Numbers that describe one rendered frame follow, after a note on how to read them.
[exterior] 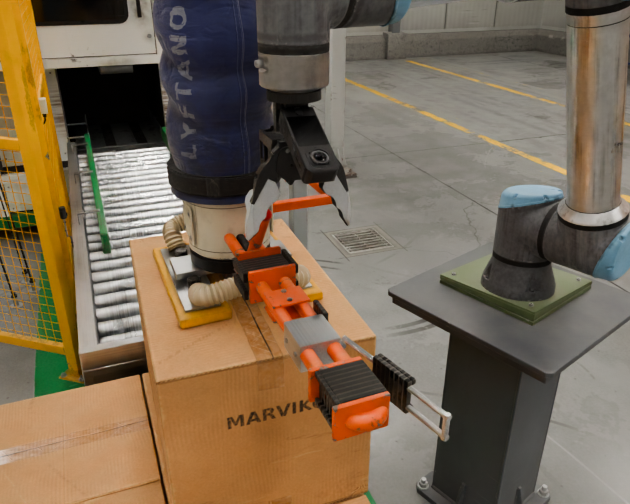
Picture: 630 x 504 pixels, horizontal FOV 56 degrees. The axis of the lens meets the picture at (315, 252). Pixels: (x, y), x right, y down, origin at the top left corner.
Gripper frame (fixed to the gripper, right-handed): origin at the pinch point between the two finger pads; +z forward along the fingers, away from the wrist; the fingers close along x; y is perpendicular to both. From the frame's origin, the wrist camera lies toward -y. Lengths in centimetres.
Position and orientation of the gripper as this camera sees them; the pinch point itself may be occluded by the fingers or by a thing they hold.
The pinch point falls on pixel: (301, 235)
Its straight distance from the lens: 83.7
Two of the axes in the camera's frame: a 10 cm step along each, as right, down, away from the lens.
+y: -3.6, -4.1, 8.4
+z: 0.0, 9.0, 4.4
